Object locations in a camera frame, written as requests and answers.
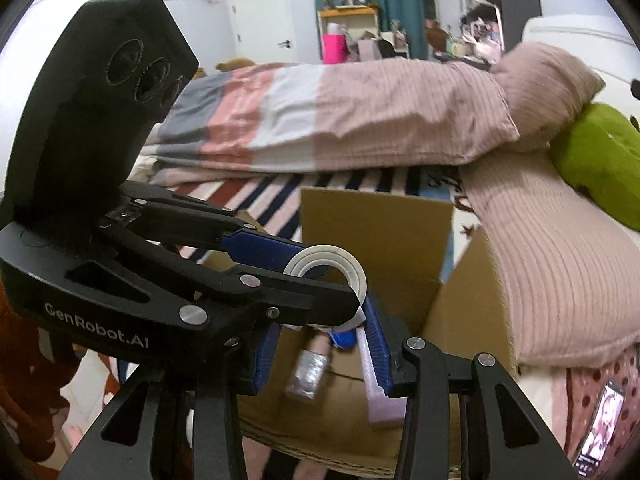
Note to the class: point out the smartphone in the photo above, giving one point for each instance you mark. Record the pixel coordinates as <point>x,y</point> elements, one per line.
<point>602,425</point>

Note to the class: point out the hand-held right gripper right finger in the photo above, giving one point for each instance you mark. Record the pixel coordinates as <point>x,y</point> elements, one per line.
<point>380,355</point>

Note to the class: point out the pink foam block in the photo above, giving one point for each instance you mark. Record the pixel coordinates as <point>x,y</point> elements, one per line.
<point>384,410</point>

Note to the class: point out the cardboard box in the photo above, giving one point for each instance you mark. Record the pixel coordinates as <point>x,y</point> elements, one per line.
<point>375,240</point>

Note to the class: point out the blue and white small item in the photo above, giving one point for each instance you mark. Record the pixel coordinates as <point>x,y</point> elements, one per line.
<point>345,340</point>

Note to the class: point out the pink bucket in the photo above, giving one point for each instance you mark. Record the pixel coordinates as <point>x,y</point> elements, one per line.
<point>334,49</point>

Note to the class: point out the green plush toy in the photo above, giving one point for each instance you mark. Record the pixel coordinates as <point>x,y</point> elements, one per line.
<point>600,160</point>

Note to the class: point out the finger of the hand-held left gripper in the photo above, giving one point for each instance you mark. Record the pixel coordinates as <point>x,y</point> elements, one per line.
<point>270,252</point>
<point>300,302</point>

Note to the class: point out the striped bed sheet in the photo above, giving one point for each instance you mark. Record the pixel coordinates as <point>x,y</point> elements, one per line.
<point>280,195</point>

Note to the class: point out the pink dotted cloth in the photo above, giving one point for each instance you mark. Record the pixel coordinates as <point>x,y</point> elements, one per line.
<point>582,385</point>

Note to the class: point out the yellow-topped white table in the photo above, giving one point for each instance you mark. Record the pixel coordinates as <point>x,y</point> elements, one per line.
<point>350,11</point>

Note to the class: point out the brown plush toy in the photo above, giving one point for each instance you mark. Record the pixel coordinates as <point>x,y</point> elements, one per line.
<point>235,64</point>

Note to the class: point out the brown printed cloth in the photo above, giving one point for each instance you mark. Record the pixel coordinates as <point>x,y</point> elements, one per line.
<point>30,370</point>

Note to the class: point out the pink ribbed quilt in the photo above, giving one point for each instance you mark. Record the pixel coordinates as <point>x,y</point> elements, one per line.
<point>550,260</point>

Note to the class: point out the small silver-wrapped bottle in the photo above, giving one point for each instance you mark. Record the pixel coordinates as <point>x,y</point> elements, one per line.
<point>307,372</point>

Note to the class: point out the striped pink grey blanket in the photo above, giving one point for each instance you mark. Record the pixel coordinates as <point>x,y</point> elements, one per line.
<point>350,120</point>

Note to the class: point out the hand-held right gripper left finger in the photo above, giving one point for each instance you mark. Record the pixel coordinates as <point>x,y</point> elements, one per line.
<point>266,360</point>

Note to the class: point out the white door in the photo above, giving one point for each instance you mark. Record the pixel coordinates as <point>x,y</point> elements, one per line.
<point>262,20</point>

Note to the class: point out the pink ribbed pillow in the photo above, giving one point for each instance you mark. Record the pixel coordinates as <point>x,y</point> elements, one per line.
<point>545,90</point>

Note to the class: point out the white tape roll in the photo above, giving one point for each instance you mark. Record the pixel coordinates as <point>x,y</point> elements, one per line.
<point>352,270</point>

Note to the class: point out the white headboard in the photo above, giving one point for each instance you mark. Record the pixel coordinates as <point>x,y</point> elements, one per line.
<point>575,30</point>

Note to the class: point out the white shelf unit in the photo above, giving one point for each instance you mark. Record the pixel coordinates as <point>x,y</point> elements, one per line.
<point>482,5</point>

